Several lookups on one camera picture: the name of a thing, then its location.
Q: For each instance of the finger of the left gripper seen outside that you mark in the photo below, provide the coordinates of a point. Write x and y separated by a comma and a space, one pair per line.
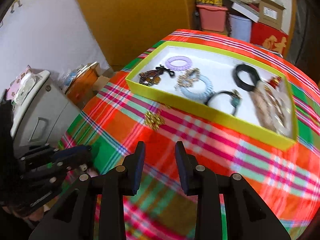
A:
73, 158

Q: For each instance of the lavender plastic bucket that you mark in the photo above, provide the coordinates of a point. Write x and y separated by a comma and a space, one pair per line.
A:
240, 28

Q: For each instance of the wooden wardrobe door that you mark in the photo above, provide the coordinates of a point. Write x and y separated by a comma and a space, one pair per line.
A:
124, 29

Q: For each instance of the yellow shallow box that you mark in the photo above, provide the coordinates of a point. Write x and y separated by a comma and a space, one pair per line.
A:
197, 79

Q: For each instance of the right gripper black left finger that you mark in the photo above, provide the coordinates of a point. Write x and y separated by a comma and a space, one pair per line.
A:
133, 164

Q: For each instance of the grey cabinet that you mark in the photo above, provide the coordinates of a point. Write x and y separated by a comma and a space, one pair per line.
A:
44, 116

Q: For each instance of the white striped flat box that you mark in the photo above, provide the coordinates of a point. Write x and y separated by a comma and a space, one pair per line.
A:
242, 8

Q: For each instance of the brown cardboard box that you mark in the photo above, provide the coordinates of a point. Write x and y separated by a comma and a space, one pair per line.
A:
271, 13

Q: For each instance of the translucent large hair claw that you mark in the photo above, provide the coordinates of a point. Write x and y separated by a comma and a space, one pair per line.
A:
273, 109

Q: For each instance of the red gift box gold character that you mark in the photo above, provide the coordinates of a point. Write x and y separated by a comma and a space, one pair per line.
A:
268, 37

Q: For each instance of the plaid red green tablecloth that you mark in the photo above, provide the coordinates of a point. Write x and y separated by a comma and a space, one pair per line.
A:
115, 120

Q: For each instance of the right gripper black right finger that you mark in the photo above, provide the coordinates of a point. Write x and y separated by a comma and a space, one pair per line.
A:
189, 171

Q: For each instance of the person's left hand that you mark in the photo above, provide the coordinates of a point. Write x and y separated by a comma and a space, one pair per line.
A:
35, 216

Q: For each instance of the orange container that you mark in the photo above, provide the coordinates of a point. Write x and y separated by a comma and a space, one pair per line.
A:
81, 86

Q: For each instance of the dark door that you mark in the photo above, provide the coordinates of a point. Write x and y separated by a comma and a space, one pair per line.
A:
304, 48

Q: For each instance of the pink plastic bin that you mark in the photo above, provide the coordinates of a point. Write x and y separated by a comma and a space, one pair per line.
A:
212, 18

